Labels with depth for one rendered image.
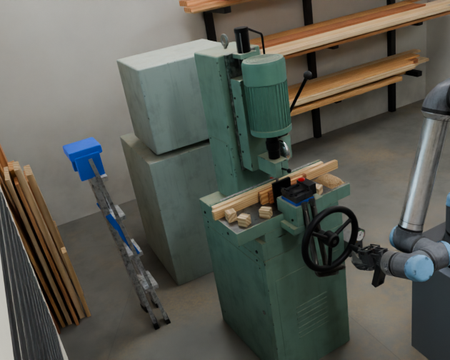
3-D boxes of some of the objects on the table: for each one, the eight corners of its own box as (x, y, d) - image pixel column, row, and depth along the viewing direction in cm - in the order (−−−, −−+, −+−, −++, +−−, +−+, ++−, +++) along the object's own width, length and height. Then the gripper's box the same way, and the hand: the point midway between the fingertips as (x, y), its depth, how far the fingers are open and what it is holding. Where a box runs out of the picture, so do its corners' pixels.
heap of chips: (331, 189, 218) (331, 183, 217) (313, 180, 228) (312, 175, 227) (346, 182, 222) (345, 177, 220) (327, 174, 232) (326, 168, 231)
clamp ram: (283, 207, 209) (281, 188, 205) (273, 201, 215) (271, 183, 211) (301, 200, 213) (298, 181, 209) (290, 194, 219) (288, 176, 215)
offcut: (238, 226, 203) (236, 217, 201) (243, 221, 205) (241, 213, 204) (246, 227, 200) (245, 218, 199) (251, 223, 203) (250, 214, 201)
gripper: (393, 245, 184) (356, 240, 203) (375, 255, 180) (338, 248, 200) (399, 266, 185) (361, 259, 204) (381, 276, 181) (345, 268, 201)
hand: (354, 261), depth 201 cm, fingers closed
